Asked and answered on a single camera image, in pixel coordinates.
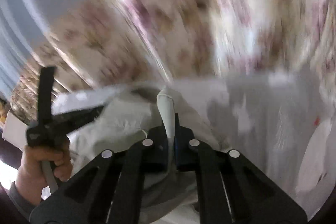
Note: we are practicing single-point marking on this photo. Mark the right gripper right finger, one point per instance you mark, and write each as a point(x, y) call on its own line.
point(231, 189)

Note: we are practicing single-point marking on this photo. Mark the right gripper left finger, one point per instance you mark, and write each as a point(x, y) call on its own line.
point(109, 188)

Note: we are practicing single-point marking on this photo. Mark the light green jacket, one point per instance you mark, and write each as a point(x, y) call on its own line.
point(129, 113)

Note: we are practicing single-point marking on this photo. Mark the person's left hand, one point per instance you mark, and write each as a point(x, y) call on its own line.
point(30, 179)

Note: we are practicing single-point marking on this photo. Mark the grey animal print bedsheet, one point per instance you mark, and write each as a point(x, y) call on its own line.
point(282, 124)

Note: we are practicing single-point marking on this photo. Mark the blue floral curtain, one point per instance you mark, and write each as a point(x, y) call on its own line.
point(97, 43)

